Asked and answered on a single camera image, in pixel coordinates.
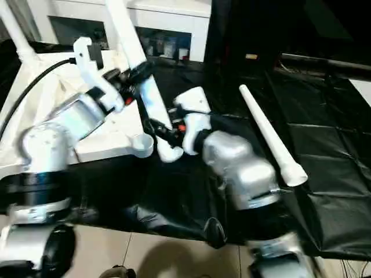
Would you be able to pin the white flat board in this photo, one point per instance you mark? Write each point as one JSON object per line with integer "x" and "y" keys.
{"x": 362, "y": 91}

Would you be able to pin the white glass door cabinet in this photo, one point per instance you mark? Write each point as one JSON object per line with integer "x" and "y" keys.
{"x": 174, "y": 17}

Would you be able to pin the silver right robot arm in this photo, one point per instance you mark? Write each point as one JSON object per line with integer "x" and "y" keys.
{"x": 237, "y": 162}

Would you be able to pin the white mug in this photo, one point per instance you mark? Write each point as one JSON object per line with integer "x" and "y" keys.
{"x": 182, "y": 53}

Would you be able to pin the white blue patterned container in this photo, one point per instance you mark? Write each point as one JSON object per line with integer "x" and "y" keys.
{"x": 168, "y": 47}

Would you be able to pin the dark metal bar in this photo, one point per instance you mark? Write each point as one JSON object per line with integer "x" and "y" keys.
{"x": 327, "y": 63}

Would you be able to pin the white plastic table top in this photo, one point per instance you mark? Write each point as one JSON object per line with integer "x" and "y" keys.
{"x": 116, "y": 136}

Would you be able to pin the dark left robot foot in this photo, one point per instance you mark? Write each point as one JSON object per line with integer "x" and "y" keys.
{"x": 117, "y": 272}

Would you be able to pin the black work mat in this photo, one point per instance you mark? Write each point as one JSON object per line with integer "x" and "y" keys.
{"x": 188, "y": 188}

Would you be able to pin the yellowish label tag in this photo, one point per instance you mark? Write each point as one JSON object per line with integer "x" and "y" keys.
{"x": 251, "y": 56}

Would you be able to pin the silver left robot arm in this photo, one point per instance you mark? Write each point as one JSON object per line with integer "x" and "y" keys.
{"x": 52, "y": 139}

